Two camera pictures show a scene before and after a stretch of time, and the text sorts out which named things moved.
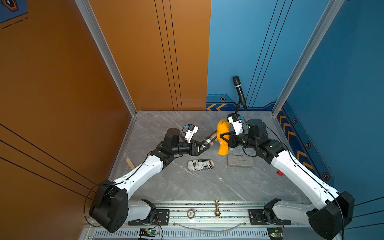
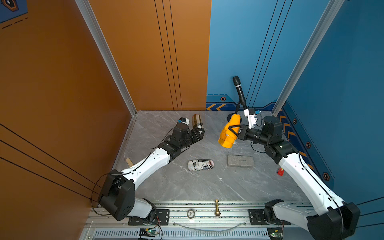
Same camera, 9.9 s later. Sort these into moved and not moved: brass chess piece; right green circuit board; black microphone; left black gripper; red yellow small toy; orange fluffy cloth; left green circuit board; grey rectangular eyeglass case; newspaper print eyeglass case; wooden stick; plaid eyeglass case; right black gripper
Moved: orange fluffy cloth; left black gripper; plaid eyeglass case; right black gripper
Not moved: grey rectangular eyeglass case; left green circuit board; wooden stick; right green circuit board; brass chess piece; newspaper print eyeglass case; black microphone; red yellow small toy
